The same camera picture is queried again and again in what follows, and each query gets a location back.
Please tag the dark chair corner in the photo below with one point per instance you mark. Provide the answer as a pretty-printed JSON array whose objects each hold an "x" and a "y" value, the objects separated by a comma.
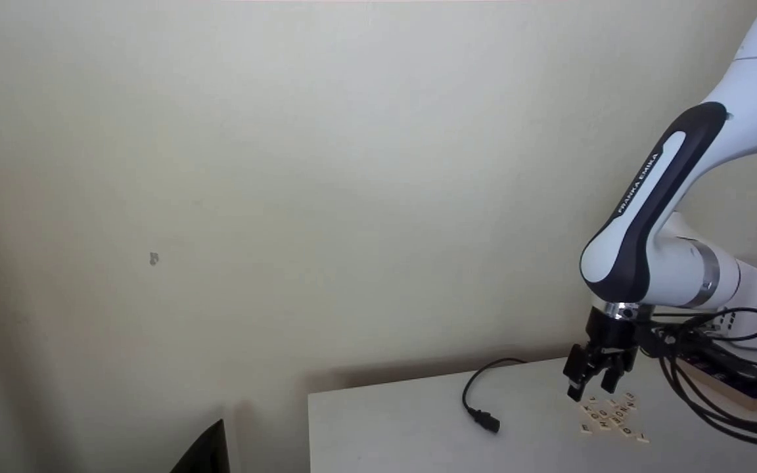
[{"x": 208, "y": 451}]

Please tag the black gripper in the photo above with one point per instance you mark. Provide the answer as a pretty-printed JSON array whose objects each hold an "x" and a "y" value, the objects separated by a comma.
[{"x": 612, "y": 331}]

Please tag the white black Franka robot arm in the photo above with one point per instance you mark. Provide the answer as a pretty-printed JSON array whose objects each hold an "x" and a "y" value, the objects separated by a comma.
[{"x": 747, "y": 95}]

